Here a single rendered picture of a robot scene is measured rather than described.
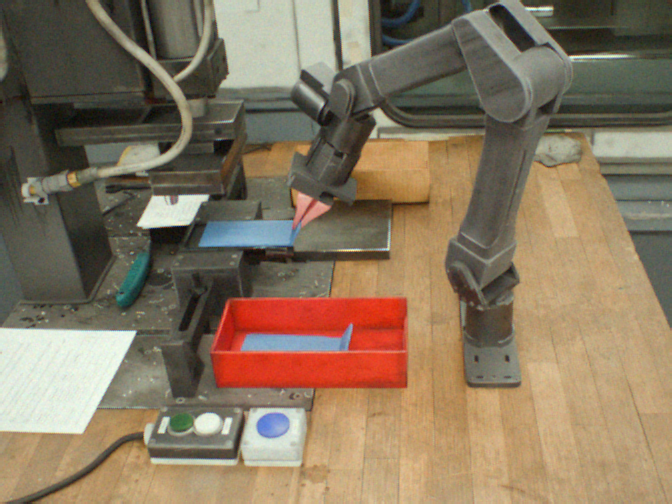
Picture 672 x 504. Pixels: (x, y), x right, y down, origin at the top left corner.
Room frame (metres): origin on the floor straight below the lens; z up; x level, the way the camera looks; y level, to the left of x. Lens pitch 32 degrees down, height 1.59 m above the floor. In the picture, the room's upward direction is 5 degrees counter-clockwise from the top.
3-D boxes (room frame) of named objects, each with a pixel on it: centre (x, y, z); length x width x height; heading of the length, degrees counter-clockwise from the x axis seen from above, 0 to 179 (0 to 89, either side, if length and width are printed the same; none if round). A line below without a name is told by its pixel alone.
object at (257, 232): (1.03, 0.11, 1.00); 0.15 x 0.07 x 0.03; 83
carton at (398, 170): (1.31, -0.07, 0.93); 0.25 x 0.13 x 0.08; 82
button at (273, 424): (0.68, 0.09, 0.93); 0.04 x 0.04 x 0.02
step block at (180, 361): (0.81, 0.20, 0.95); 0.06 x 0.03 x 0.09; 172
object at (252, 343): (0.84, 0.06, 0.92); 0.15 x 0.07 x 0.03; 78
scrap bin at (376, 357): (0.84, 0.03, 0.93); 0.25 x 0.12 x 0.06; 82
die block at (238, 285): (1.06, 0.17, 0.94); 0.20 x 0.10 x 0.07; 172
